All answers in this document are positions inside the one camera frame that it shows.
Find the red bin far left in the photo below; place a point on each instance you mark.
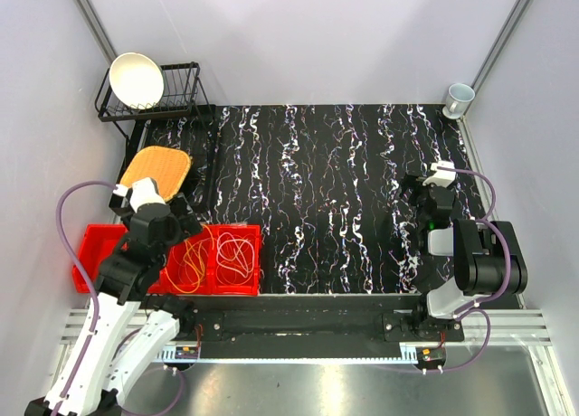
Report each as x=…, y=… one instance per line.
x=98, y=243

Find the pale blue mug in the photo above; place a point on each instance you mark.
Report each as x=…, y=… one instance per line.
x=458, y=98

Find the white bowl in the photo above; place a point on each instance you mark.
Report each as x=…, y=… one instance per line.
x=136, y=80

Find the orange woven tray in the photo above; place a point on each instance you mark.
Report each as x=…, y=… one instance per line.
x=167, y=166

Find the red bin right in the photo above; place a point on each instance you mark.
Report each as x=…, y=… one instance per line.
x=237, y=259

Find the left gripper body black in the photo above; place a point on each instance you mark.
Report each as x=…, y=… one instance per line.
x=185, y=226

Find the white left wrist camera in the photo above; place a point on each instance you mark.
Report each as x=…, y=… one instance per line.
x=141, y=192

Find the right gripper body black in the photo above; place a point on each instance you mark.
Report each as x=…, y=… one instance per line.
x=419, y=194

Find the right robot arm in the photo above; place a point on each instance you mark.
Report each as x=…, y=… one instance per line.
x=486, y=257

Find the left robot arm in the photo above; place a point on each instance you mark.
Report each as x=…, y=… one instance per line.
x=100, y=373

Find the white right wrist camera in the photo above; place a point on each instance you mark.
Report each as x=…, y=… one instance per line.
x=442, y=174

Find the black wire dish rack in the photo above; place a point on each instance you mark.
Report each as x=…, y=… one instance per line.
x=183, y=96

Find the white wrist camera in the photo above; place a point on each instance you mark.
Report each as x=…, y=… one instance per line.
x=442, y=174
x=141, y=192

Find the black tray stand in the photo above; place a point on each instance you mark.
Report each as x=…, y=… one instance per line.
x=199, y=138

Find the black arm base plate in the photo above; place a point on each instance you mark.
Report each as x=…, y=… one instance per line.
x=307, y=329

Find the black patterned table mat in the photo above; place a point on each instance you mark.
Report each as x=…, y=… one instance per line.
x=322, y=182

